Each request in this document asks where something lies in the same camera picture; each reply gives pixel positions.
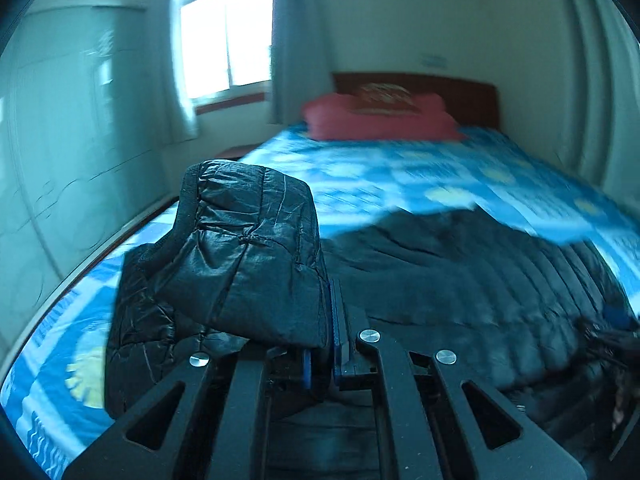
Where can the pale curtain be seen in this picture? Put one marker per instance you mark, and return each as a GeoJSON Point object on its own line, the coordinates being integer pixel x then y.
{"type": "Point", "coordinates": [181, 115]}
{"type": "Point", "coordinates": [282, 60]}

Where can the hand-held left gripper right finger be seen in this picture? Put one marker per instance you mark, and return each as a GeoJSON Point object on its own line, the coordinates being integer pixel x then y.
{"type": "Point", "coordinates": [337, 330]}

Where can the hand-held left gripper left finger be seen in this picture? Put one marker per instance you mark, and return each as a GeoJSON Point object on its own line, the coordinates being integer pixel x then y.
{"type": "Point", "coordinates": [307, 369]}

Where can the dark wooden nightstand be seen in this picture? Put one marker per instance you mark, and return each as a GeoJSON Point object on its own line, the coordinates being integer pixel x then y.
{"type": "Point", "coordinates": [235, 152]}

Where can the blue patterned bedspread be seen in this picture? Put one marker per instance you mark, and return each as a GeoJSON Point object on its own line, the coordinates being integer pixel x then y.
{"type": "Point", "coordinates": [400, 175]}

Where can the red pillow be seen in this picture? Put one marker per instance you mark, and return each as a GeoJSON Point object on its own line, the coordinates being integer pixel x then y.
{"type": "Point", "coordinates": [380, 127]}

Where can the black puffer jacket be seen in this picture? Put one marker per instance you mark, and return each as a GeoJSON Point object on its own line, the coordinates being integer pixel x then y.
{"type": "Point", "coordinates": [450, 285]}

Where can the window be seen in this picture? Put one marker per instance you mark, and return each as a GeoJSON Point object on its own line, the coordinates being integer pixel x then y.
{"type": "Point", "coordinates": [225, 30]}

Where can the white wardrobe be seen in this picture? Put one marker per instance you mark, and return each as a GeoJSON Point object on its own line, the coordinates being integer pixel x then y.
{"type": "Point", "coordinates": [65, 150]}

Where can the brown printed cushion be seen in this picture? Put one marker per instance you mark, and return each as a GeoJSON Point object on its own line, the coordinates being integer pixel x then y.
{"type": "Point", "coordinates": [382, 99]}

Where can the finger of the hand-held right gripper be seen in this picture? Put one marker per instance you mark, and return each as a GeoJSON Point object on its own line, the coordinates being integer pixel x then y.
{"type": "Point", "coordinates": [616, 317]}

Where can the wooden headboard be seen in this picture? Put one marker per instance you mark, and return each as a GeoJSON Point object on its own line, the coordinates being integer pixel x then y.
{"type": "Point", "coordinates": [470, 102]}

